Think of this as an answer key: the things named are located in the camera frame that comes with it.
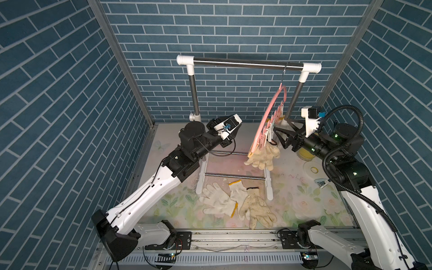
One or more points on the white glove yellow cuff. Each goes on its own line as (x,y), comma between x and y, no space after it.
(238,193)

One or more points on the clear tape roll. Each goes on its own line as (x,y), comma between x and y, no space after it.
(314,170)

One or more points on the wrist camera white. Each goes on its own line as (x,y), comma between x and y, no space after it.
(227,127)
(312,116)

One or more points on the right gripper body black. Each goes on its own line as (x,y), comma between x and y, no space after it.
(298,138)

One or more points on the yellow cup with pens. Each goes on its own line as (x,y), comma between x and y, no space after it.
(305,155)

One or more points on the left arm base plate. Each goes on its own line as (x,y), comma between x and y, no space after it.
(180,241)

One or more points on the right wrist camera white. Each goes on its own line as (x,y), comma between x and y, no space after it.
(312,116)

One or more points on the beige glove dark cuff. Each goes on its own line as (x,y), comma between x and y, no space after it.
(258,209)

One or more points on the beige cotton glove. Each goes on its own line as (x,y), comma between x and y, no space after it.
(263,159)

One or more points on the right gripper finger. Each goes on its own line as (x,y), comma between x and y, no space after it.
(285,137)
(295,125)

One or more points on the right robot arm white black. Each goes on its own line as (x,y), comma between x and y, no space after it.
(384,250)

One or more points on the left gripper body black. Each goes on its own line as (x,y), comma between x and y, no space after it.
(223,143)

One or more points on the pink clip hanger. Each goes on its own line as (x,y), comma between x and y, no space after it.
(264,133)

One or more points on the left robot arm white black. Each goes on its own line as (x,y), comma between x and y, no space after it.
(116,227)

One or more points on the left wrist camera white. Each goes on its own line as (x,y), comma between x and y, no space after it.
(227,127)

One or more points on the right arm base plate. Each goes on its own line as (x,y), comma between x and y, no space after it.
(290,240)

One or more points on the aluminium front rail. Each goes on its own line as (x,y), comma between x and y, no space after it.
(212,248)

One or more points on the white cotton glove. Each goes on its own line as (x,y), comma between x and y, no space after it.
(218,201)

